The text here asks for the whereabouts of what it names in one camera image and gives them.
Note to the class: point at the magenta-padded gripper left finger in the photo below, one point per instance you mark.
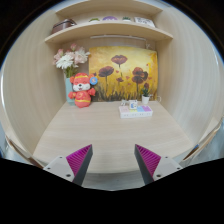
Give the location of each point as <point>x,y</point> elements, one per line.
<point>63,166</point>

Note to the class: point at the red plush mouse toy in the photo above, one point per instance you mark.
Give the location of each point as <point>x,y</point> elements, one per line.
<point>82,95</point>

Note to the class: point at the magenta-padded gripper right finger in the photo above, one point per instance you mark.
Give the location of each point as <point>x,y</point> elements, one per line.
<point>163,166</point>

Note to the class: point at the pink and white flower bouquet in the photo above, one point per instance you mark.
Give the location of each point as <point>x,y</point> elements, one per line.
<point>68,60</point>

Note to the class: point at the light wood shelf unit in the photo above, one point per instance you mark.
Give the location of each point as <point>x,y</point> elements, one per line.
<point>110,28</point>

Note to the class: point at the yellow poppy flower painting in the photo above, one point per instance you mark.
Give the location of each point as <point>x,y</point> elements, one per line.
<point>126,71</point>

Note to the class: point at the small potted green plant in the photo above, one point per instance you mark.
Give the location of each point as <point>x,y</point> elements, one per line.
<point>145,98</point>

